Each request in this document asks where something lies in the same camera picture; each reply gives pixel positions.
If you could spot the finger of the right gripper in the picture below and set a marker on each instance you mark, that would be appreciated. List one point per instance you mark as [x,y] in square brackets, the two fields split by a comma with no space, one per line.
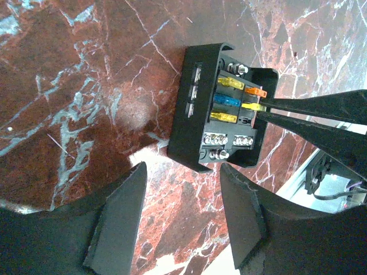
[346,147]
[346,106]

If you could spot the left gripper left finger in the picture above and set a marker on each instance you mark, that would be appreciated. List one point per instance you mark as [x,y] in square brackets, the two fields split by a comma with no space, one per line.
[113,243]

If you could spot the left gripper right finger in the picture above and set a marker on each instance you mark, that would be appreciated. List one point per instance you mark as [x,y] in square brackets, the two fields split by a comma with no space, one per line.
[245,221]

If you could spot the yellow blade fuse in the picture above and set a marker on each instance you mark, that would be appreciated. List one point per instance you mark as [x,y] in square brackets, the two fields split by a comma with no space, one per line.
[254,107]

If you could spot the black fuse box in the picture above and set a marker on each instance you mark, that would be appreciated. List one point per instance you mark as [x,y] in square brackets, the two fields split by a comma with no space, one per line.
[197,140]

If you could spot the blue blade fuse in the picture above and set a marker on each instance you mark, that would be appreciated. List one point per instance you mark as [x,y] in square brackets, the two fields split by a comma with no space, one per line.
[226,100]

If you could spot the yellow fuse in box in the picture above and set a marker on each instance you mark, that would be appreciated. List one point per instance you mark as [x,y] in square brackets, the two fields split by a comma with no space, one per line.
[231,82]

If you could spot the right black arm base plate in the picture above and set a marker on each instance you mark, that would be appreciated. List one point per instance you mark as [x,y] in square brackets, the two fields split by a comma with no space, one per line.
[316,171]

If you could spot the aluminium rail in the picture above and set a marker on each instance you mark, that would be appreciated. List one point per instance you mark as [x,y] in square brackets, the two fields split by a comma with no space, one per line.
[293,190]

